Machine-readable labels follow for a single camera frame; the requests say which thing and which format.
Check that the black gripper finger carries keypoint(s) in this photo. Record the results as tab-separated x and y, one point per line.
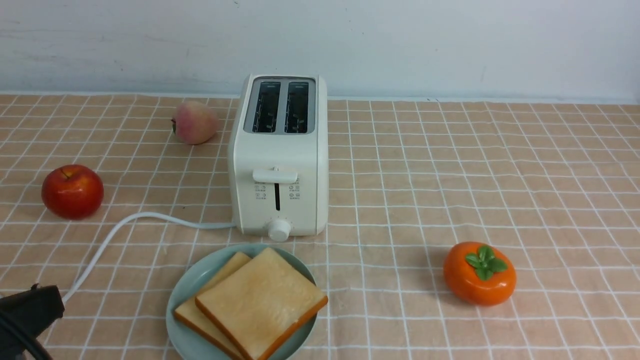
34	310

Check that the toast slice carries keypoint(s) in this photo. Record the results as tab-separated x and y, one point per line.
192	331
263	303

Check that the red apple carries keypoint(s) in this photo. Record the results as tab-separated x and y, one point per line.
72	192

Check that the light green plate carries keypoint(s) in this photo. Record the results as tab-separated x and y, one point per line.
293	345

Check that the pink peach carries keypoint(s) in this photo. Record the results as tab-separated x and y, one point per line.
194	123

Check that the white toaster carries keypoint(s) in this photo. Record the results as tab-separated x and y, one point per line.
278	157

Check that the orange persimmon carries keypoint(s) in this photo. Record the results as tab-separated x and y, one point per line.
479	274

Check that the beige checkered tablecloth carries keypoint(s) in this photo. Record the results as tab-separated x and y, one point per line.
554	187

